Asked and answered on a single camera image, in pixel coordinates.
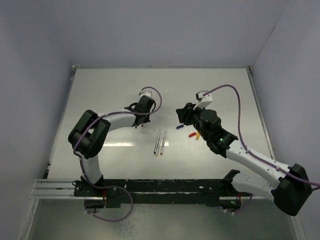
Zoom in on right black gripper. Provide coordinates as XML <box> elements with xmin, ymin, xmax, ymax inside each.
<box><xmin>176</xmin><ymin>102</ymin><xmax>210</xmax><ymax>141</ymax></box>

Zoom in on blue pen cap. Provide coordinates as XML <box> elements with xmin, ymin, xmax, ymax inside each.
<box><xmin>176</xmin><ymin>124</ymin><xmax>184</xmax><ymax>130</ymax></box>

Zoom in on blue whiteboard marker pen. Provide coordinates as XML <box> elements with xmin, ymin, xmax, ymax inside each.
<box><xmin>153</xmin><ymin>130</ymin><xmax>161</xmax><ymax>155</ymax></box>

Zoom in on yellow whiteboard marker pen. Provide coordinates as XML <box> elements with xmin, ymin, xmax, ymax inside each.
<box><xmin>155</xmin><ymin>132</ymin><xmax>162</xmax><ymax>157</ymax></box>

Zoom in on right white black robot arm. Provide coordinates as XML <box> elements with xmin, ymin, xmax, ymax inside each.
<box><xmin>176</xmin><ymin>102</ymin><xmax>313</xmax><ymax>216</ymax></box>

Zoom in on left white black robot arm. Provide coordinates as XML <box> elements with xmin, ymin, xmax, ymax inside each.
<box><xmin>68</xmin><ymin>95</ymin><xmax>156</xmax><ymax>196</ymax></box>

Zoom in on red whiteboard marker pen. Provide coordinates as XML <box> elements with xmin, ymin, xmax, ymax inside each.
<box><xmin>160</xmin><ymin>131</ymin><xmax>167</xmax><ymax>156</ymax></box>

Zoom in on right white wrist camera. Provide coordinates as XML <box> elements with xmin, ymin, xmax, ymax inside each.
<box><xmin>193</xmin><ymin>90</ymin><xmax>213</xmax><ymax>110</ymax></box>

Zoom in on lower purple cable loop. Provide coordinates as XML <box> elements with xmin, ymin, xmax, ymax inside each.
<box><xmin>83</xmin><ymin>186</ymin><xmax>134</xmax><ymax>223</ymax></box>

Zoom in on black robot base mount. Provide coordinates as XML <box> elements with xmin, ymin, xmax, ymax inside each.
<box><xmin>72</xmin><ymin>177</ymin><xmax>249</xmax><ymax>209</ymax></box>

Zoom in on aluminium frame rail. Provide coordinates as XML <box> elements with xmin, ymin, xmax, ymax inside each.
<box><xmin>31</xmin><ymin>179</ymin><xmax>75</xmax><ymax>200</ymax></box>

